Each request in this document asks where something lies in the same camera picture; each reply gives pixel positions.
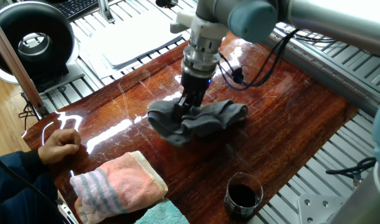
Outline aluminium frame post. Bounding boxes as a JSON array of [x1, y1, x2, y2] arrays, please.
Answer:
[[0, 12, 49, 118]]

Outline long aluminium profile rail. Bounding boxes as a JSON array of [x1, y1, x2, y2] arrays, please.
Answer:
[[264, 26, 380, 118]]

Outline black looped cable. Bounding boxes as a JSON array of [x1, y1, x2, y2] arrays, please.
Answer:
[[325, 156, 378, 181]]

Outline pink striped towel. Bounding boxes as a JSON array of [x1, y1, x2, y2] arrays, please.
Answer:
[[69, 151, 169, 224]]

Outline black keyboard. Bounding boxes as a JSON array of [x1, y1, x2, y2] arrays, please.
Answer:
[[51, 0, 100, 21]]

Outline grey cleaning cloth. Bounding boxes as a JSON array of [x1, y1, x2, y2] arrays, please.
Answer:
[[147, 98, 249, 147]]

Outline metal clamp bracket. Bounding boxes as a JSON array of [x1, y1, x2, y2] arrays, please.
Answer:
[[97, 0, 116, 24]]

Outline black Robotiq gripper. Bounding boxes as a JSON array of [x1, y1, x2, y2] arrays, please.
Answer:
[[173, 70, 211, 123]]

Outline black round fan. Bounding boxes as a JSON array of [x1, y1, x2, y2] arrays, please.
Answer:
[[0, 1, 86, 94]]

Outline teal towel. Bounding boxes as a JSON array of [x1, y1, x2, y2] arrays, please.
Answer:
[[133, 198, 191, 224]]

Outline forearm in dark blue sleeve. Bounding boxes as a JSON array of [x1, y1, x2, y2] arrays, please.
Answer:
[[0, 148, 65, 224]]

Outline black floor cables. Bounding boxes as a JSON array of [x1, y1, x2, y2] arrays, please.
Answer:
[[17, 101, 41, 128]]

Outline person's bare hand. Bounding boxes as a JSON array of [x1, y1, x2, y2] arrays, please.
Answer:
[[37, 128, 82, 165]]

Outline black gripper cable bundle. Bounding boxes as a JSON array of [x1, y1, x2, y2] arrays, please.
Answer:
[[217, 28, 300, 91]]

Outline glass of dark liquid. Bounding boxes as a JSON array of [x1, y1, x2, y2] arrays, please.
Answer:
[[223, 172, 264, 222]]

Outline white paper stack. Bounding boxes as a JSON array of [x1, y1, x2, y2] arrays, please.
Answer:
[[79, 14, 183, 78]]

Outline silver robot mounting plate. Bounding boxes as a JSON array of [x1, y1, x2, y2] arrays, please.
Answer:
[[297, 193, 349, 224]]

